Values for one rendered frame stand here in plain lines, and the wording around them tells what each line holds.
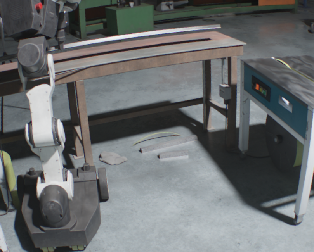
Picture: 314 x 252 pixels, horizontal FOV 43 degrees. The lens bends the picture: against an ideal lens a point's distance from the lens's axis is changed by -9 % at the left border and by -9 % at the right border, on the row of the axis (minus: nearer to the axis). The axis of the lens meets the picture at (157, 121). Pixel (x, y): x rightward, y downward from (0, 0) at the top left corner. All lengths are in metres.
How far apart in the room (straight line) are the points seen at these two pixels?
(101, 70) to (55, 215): 0.97
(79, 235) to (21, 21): 1.11
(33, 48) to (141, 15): 4.94
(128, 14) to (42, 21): 4.67
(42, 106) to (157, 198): 0.98
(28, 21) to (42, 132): 0.55
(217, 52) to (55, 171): 1.34
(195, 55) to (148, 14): 4.04
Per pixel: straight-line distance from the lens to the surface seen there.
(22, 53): 1.89
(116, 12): 6.55
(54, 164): 2.26
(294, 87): 2.33
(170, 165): 2.99
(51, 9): 2.07
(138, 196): 2.67
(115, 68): 2.61
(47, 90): 2.08
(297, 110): 2.20
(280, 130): 2.75
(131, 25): 6.69
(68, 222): 2.18
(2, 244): 1.78
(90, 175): 2.56
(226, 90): 2.97
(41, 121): 2.09
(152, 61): 2.68
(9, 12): 2.05
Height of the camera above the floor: 1.49
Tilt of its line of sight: 24 degrees down
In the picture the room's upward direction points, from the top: 3 degrees counter-clockwise
